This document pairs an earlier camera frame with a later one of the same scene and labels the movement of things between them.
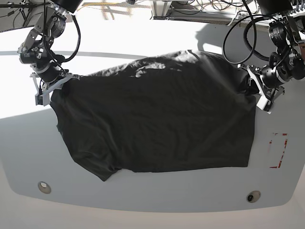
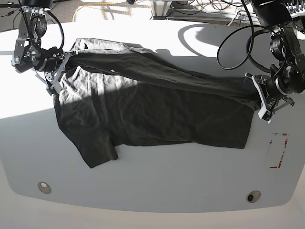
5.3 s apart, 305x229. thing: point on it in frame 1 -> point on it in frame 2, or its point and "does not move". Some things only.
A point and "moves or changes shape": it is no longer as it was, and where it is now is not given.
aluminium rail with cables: x=222 y=16 does not move
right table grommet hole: x=253 y=196 does not move
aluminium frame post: x=160 y=8 does not move
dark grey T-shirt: x=178 y=111 moves or changes shape
